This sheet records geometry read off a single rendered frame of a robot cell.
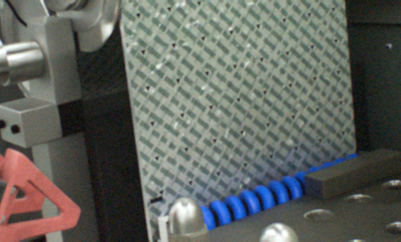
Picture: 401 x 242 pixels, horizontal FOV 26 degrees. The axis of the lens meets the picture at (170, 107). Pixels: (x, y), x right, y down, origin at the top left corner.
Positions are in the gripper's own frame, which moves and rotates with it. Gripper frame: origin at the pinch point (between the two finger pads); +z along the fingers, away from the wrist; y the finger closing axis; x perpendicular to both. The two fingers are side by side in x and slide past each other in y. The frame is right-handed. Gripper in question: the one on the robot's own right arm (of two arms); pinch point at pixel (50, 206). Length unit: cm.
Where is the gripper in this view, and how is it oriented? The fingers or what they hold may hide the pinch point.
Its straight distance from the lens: 67.7
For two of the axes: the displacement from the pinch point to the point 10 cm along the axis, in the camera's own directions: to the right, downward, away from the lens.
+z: 7.7, 3.0, 5.6
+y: 5.5, 1.3, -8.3
